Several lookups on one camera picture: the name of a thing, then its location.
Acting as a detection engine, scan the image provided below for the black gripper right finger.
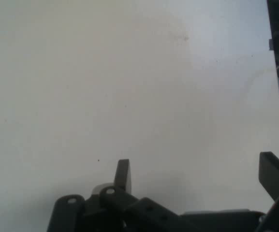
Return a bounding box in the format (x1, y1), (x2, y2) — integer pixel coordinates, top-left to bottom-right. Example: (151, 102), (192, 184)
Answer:
(256, 151), (279, 232)

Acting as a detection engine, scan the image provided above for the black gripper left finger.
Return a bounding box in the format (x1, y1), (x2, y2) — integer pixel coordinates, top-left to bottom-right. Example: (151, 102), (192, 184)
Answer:
(46, 159), (182, 232)

